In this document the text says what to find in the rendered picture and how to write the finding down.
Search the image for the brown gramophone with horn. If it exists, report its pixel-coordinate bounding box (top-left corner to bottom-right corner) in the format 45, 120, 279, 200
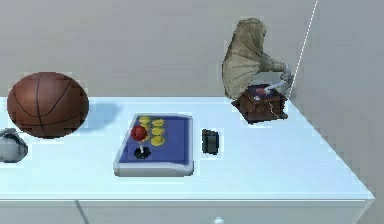
221, 17, 296, 125

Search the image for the grey crumpled lump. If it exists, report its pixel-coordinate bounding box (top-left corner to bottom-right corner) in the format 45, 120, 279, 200
0, 127, 29, 164

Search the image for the brown basketball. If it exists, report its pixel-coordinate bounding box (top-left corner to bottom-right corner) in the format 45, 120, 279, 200
6, 71, 90, 139

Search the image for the white chest of drawers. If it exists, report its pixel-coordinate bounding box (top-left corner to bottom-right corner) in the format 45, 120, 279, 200
0, 96, 376, 224

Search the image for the small black box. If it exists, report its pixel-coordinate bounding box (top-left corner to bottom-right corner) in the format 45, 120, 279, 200
201, 128, 220, 156

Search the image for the blue arcade joystick control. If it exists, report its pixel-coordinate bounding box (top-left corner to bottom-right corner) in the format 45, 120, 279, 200
112, 112, 195, 178

